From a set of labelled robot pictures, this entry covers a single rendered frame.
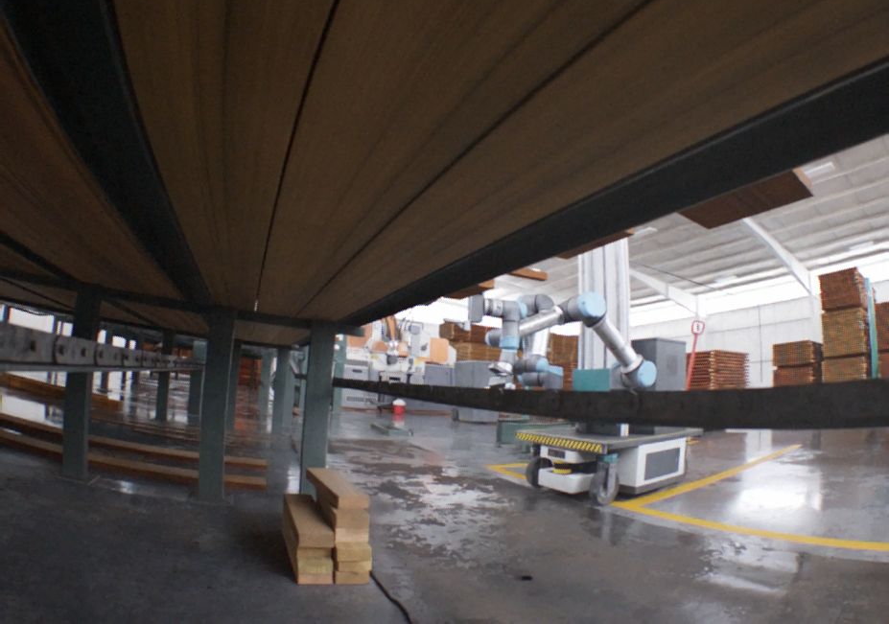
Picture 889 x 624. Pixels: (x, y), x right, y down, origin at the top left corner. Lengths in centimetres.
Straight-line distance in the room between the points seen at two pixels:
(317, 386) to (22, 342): 146
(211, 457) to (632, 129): 169
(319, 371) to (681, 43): 165
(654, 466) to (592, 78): 208
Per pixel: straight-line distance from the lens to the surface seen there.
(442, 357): 860
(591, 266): 260
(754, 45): 35
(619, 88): 36
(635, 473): 218
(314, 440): 178
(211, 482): 180
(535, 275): 117
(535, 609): 112
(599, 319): 186
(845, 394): 39
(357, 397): 785
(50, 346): 48
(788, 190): 76
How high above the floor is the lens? 55
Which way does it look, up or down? 13 degrees up
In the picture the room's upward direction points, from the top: 4 degrees clockwise
